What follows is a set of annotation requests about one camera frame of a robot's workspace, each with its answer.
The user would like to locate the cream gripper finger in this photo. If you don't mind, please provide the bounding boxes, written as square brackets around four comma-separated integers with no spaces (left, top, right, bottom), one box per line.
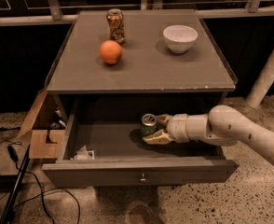
[143,129,173,145]
[156,114,172,128]

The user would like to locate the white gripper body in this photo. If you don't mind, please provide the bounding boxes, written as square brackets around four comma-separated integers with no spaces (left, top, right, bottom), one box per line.
[166,114,189,143]

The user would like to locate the green soda can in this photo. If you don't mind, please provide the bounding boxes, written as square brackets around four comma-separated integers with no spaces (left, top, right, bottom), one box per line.
[140,113,158,136]

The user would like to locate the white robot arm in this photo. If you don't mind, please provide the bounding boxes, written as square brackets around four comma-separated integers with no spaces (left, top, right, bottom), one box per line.
[143,105,274,166]

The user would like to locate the round metal drawer knob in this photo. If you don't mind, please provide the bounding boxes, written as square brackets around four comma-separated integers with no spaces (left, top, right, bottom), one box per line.
[139,174,147,184]

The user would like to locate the grey open top drawer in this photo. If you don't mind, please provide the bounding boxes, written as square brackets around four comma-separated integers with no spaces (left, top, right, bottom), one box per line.
[42,94,239,187]

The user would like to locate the white paper scrap in drawer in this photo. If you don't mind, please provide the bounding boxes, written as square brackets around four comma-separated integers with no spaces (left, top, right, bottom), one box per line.
[74,146,94,160]

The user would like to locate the gold soda can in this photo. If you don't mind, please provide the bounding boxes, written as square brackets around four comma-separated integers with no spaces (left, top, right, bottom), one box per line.
[106,8,125,44]

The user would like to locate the grey cabinet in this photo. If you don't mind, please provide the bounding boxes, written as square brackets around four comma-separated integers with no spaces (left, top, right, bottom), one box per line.
[44,8,239,123]

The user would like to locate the white ceramic bowl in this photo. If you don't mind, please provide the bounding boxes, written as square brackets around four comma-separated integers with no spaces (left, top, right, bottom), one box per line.
[163,25,198,54]

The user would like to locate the orange fruit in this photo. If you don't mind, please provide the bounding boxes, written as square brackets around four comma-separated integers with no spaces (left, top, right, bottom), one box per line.
[100,40,122,64]

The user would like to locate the open cardboard box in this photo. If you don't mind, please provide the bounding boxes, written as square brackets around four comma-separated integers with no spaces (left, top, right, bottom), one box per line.
[17,88,64,159]

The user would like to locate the black plug connector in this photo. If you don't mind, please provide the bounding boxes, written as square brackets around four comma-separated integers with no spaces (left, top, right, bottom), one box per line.
[7,146,19,162]

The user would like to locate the metal window railing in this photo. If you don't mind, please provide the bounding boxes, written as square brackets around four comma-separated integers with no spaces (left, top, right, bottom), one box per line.
[0,0,274,28]

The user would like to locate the black flat bar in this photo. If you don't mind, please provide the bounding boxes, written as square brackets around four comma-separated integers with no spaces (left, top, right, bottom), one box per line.
[0,147,30,224]

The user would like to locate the black floor cable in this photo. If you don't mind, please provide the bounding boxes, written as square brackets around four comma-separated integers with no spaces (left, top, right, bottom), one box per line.
[0,139,82,224]

